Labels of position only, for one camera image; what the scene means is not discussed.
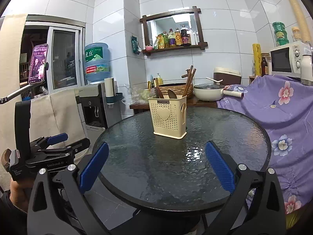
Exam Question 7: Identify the white electric kettle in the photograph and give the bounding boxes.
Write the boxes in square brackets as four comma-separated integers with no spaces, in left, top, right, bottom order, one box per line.
[300,55,313,86]

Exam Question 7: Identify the dark soy sauce bottle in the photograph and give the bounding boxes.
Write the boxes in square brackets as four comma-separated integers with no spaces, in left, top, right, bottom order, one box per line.
[180,25,191,46]

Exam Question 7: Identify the purple floral cloth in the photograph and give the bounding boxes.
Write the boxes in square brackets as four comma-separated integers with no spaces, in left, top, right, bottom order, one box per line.
[217,75,312,214]

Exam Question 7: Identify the white microwave oven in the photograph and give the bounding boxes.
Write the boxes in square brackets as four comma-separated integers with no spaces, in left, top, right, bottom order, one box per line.
[268,41,311,78]

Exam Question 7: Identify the steel spoon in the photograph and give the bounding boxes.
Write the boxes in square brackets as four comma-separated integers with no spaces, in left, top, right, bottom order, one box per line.
[168,89,177,99]

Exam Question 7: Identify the white water dispenser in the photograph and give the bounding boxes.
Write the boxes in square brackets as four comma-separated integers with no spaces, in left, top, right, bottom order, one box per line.
[75,82,123,145]

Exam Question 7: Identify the dark wooden chopstick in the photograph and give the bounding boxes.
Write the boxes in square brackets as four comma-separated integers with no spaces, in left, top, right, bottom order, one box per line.
[183,65,196,97]

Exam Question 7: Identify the white pot with lid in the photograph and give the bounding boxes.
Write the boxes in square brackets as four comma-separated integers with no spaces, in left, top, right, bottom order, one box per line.
[193,78,244,102]

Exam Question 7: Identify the yellow soap dispenser bottle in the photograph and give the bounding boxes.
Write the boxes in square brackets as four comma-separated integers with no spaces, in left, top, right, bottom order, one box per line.
[157,73,163,85]

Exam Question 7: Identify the brown rice cooker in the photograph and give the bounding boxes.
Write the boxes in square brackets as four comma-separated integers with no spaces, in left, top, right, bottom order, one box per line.
[213,67,241,85]

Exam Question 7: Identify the green instant noodle cups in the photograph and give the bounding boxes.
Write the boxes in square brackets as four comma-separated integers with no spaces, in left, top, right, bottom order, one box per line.
[272,22,289,46]

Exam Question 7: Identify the smartphone on mount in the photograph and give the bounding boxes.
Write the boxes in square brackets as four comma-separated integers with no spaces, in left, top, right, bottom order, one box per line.
[28,43,48,85]

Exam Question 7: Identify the tall beige rolled mat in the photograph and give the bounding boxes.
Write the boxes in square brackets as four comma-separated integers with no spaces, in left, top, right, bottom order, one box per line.
[289,0,312,43]

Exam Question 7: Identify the person's left hand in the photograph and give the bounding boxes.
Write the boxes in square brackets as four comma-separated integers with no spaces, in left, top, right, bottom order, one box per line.
[0,148,35,213]

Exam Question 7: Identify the yellow roll tube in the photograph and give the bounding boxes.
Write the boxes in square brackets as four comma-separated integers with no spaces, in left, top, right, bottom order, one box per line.
[252,43,262,76]

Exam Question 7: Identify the white paper cup stack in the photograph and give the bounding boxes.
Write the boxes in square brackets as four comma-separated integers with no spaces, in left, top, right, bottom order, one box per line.
[104,78,115,98]

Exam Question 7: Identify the wooden framed wall shelf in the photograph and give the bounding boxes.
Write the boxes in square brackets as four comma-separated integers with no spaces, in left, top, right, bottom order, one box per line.
[140,6,208,56]

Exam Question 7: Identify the blue water jug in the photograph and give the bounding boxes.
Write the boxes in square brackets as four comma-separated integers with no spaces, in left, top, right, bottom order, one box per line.
[84,42,111,82]

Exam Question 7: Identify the cream plastic utensil holder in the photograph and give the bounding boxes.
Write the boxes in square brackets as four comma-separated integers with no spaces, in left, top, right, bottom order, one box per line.
[148,95,187,139]

